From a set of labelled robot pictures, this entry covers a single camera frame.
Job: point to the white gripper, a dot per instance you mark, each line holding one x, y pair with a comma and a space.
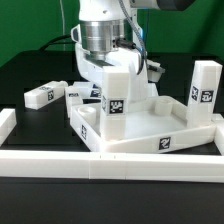
90, 66

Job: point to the white desk top tray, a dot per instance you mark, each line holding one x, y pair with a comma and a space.
155, 125

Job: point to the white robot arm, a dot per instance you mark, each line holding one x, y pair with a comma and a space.
108, 38

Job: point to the marker tag sheet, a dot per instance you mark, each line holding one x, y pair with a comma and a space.
88, 90

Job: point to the white right fence block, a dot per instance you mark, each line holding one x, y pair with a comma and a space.
219, 133

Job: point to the white fence block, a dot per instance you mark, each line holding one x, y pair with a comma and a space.
7, 123
219, 133

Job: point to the white left fence block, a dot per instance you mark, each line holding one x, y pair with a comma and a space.
7, 123

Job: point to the white front fence bar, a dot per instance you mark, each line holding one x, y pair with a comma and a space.
89, 165

